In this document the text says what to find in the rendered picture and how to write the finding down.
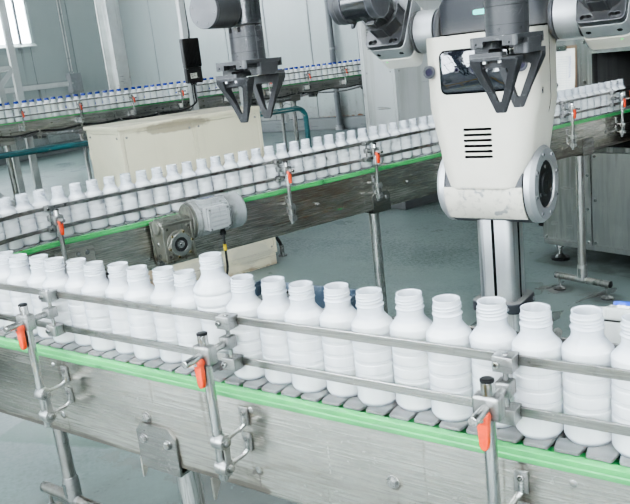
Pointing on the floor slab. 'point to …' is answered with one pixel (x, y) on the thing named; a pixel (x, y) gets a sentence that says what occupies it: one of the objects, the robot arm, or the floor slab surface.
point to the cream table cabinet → (135, 139)
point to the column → (113, 45)
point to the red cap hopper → (6, 82)
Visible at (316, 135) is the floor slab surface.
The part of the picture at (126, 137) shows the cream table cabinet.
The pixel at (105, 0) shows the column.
